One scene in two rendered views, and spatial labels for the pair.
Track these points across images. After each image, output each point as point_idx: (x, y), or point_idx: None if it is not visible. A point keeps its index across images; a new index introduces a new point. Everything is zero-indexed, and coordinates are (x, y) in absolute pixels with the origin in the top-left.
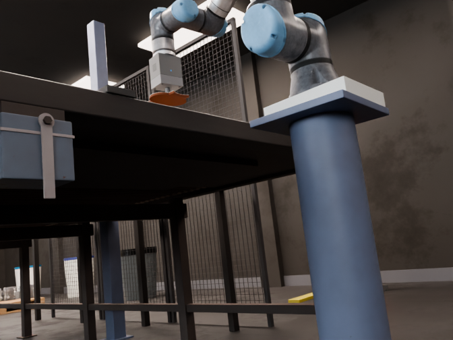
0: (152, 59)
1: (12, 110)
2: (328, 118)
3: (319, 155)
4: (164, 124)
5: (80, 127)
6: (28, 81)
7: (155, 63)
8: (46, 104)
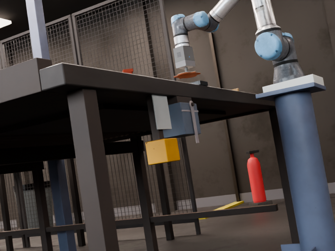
0: (177, 48)
1: (179, 100)
2: (300, 94)
3: (296, 114)
4: (217, 98)
5: None
6: (180, 84)
7: (179, 52)
8: (186, 95)
